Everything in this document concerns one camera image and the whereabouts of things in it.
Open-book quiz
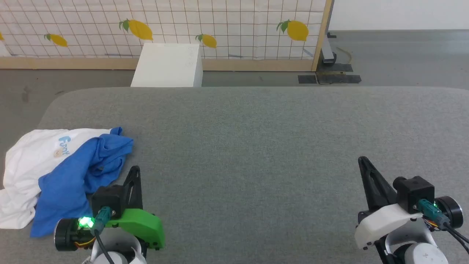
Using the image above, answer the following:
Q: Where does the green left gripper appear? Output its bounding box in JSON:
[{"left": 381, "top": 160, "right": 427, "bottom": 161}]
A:
[{"left": 54, "top": 165, "right": 166, "bottom": 252}]

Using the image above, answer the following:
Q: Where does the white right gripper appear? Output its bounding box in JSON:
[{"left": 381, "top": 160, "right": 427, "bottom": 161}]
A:
[{"left": 354, "top": 156, "right": 464, "bottom": 250}]

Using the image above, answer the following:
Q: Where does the white and blue t-shirt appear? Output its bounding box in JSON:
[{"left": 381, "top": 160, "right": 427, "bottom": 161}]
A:
[{"left": 0, "top": 126, "right": 134, "bottom": 238}]

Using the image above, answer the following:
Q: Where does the white rectangular box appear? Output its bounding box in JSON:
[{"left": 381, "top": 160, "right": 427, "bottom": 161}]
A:
[{"left": 130, "top": 43, "right": 203, "bottom": 88}]

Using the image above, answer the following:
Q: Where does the grey metal partition foot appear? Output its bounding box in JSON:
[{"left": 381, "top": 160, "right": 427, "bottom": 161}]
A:
[{"left": 320, "top": 32, "right": 338, "bottom": 67}]

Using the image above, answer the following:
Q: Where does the lemon print grid partition panel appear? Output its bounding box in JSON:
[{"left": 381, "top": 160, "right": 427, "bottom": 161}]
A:
[{"left": 0, "top": 0, "right": 333, "bottom": 72}]

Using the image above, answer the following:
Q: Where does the black right camera cable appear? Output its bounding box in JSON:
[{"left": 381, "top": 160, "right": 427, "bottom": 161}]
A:
[{"left": 418, "top": 199, "right": 469, "bottom": 254}]

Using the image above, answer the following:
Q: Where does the thin yellowish floor cable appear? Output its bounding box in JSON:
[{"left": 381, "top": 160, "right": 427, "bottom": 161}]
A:
[{"left": 336, "top": 46, "right": 353, "bottom": 65}]

